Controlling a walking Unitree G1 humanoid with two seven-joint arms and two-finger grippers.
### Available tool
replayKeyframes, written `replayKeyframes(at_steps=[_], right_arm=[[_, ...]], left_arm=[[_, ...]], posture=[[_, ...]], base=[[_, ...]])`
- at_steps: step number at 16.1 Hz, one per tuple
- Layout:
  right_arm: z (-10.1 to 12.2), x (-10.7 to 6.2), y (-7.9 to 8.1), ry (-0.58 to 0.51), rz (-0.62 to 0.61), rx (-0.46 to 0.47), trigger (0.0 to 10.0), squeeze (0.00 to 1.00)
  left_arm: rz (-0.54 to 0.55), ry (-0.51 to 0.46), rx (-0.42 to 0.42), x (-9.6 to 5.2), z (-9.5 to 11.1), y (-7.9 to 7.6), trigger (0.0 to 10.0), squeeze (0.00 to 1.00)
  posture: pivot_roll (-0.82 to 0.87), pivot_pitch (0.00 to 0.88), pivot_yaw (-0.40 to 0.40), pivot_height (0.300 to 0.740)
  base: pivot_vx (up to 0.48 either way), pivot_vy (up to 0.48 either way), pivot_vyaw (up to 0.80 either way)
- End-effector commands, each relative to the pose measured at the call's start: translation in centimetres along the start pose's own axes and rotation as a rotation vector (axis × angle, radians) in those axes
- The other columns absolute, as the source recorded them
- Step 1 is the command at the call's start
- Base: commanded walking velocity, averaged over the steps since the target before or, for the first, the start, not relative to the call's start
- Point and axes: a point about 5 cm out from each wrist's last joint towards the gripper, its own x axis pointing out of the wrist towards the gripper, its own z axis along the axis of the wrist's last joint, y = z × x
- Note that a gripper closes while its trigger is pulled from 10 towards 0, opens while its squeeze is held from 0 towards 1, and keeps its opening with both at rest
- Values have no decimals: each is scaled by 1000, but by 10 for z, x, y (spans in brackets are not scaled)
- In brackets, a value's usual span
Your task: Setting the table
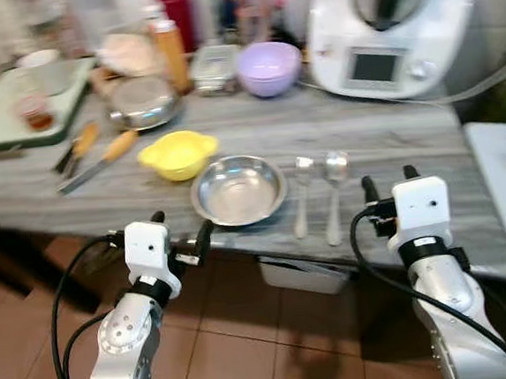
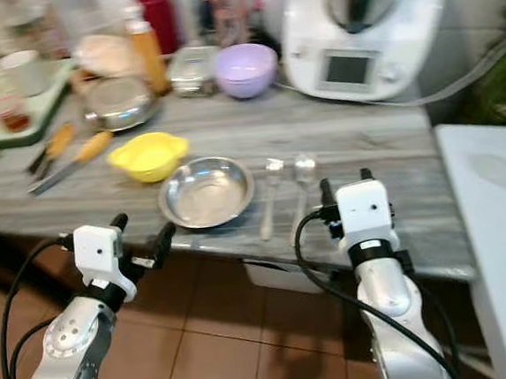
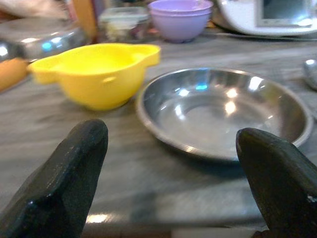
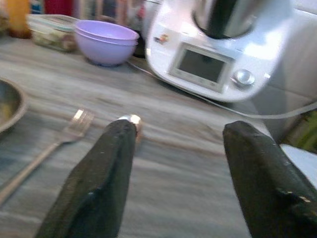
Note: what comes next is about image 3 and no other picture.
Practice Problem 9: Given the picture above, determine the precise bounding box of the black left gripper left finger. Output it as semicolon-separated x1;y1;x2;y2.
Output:
0;119;109;238

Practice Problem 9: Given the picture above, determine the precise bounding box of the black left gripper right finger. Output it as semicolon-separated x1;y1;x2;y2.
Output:
235;127;317;238

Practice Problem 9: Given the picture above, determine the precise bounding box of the stainless steel plate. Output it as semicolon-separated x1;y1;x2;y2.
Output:
136;67;314;162

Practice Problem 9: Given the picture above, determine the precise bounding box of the shiny steel utensil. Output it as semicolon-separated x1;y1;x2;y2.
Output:
303;59;317;91

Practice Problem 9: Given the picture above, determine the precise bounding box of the wooden rolling pin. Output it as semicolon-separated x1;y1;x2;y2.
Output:
0;58;30;92

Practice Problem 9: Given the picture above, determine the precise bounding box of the shiny steel pot lid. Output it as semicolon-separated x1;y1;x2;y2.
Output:
0;18;86;62

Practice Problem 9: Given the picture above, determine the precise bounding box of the orange bottle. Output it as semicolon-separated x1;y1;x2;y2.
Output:
71;0;98;40

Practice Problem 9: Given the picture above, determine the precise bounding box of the white kitchen appliance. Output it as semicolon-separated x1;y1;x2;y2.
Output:
213;0;317;37

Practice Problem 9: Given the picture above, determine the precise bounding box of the clear glass food container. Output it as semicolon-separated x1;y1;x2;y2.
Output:
98;6;151;43

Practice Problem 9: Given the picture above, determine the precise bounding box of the purple plastic bowl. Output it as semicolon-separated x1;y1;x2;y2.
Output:
148;0;214;15
150;9;213;44

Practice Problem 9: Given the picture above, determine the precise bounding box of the yellow plastic bowl with handles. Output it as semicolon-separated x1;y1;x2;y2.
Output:
28;43;161;111

